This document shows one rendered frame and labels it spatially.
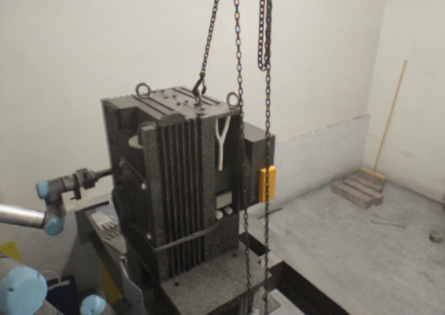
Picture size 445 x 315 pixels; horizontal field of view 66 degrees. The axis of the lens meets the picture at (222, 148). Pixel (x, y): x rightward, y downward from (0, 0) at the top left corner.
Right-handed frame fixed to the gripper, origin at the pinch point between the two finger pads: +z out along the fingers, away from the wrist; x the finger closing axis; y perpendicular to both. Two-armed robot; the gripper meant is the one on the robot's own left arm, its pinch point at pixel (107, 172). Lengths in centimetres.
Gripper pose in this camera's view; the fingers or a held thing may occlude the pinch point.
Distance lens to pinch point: 177.7
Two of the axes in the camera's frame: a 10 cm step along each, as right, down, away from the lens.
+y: 0.0, -9.1, -4.1
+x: -5.8, -3.3, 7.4
